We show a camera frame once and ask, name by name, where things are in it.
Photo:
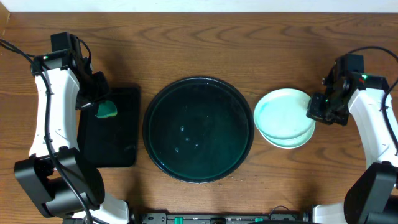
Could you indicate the round black tray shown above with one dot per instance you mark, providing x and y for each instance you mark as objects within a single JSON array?
[{"x": 198, "y": 129}]

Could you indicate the black rectangular tray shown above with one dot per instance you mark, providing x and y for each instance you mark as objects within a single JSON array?
[{"x": 111, "y": 142}]

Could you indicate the mint green plate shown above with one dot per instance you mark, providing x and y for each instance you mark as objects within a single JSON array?
[
  {"x": 281, "y": 114},
  {"x": 291, "y": 143}
]

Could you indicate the green scouring sponge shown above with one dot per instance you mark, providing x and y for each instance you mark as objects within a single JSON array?
[{"x": 106, "y": 109}]

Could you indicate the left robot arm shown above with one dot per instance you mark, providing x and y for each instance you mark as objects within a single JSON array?
[{"x": 57, "y": 178}]

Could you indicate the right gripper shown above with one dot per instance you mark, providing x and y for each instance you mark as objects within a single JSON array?
[{"x": 313, "y": 111}]

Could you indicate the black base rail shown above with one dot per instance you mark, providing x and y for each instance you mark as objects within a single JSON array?
[{"x": 279, "y": 214}]

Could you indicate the mint green plate front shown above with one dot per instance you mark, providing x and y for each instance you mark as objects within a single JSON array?
[{"x": 291, "y": 143}]

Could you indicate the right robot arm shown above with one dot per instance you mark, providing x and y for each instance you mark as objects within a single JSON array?
[{"x": 365, "y": 98}]

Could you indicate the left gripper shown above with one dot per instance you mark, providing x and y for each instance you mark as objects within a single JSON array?
[{"x": 94, "y": 98}]

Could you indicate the brown side panel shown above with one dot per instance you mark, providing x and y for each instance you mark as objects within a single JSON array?
[{"x": 4, "y": 19}]

